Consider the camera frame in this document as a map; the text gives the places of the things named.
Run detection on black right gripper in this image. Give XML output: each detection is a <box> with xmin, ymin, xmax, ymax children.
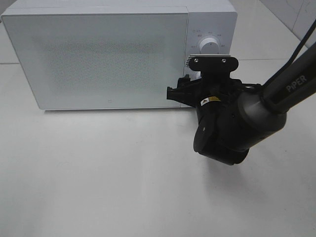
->
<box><xmin>166</xmin><ymin>76</ymin><xmax>262</xmax><ymax>119</ymax></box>

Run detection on white timer knob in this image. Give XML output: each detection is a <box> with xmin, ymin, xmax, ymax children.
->
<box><xmin>190</xmin><ymin>72</ymin><xmax>201</xmax><ymax>80</ymax></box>

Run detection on white microwave door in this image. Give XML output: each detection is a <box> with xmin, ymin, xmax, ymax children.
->
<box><xmin>3</xmin><ymin>14</ymin><xmax>187</xmax><ymax>110</ymax></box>

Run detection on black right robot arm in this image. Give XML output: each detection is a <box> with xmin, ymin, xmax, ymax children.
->
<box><xmin>166</xmin><ymin>46</ymin><xmax>316</xmax><ymax>165</ymax></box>

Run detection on upper white power knob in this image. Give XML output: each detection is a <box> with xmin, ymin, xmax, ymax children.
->
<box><xmin>199</xmin><ymin>36</ymin><xmax>220</xmax><ymax>54</ymax></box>

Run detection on white microwave oven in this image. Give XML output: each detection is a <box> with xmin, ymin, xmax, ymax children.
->
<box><xmin>0</xmin><ymin>0</ymin><xmax>238</xmax><ymax>112</ymax></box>

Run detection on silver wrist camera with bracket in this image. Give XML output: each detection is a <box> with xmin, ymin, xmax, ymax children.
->
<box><xmin>183</xmin><ymin>54</ymin><xmax>239</xmax><ymax>79</ymax></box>

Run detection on black camera cable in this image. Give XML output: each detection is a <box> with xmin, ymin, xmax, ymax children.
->
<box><xmin>241</xmin><ymin>17</ymin><xmax>316</xmax><ymax>92</ymax></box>

